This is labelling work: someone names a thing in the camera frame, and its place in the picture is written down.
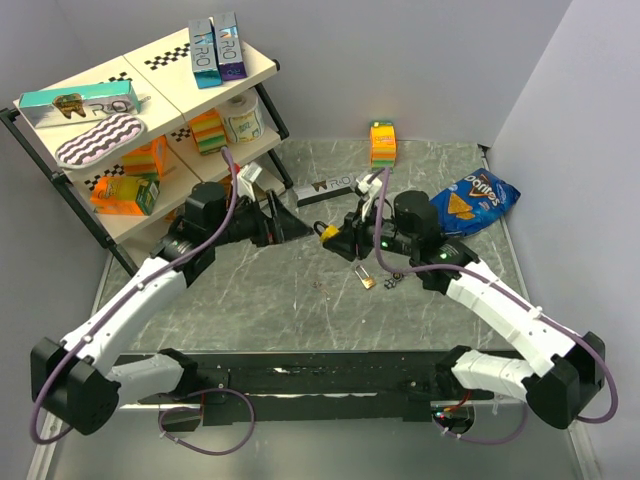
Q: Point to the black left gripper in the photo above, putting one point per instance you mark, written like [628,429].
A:
[282,226]

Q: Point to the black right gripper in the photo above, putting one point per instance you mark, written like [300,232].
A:
[344,243]

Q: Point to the yellow black padlock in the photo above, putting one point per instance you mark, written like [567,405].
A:
[325,231]

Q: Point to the small brass padlock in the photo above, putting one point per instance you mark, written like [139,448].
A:
[365,278]

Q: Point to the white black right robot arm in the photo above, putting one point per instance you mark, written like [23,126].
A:
[557,372]

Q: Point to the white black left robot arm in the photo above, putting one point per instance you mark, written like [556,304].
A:
[77,378]

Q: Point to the silver toothpaste box on table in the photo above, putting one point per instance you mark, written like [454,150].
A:
[316,192]

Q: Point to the sponge pack on table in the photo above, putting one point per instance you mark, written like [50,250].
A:
[383,145]

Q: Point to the toilet paper roll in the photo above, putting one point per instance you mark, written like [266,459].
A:
[242,118]

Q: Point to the sponge pack middle shelf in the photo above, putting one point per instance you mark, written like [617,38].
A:
[208,132]

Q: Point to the blue Doritos chip bag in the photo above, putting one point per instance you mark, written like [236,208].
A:
[473,203]

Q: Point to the orange sponge pack left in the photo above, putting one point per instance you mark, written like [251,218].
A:
[149,159]

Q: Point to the beige black shelf rack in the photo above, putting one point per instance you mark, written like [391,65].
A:
[161,75]

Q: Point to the orange green snack box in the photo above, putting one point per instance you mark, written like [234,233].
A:
[126,195]

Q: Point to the purple toothpaste box standing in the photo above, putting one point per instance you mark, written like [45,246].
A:
[229,49]

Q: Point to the blue toothpaste box standing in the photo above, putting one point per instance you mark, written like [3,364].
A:
[204,63]

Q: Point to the pink grey striped sponge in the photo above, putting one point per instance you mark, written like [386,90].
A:
[108,136]

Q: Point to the teal toothpaste box lying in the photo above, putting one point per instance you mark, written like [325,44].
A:
[78,104]

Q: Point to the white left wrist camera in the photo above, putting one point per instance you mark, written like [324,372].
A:
[247,179]

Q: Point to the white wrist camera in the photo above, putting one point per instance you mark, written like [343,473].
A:
[247,179]
[367,186]

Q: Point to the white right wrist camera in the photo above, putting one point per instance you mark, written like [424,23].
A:
[367,186]

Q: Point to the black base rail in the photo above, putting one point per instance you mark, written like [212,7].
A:
[333,385]

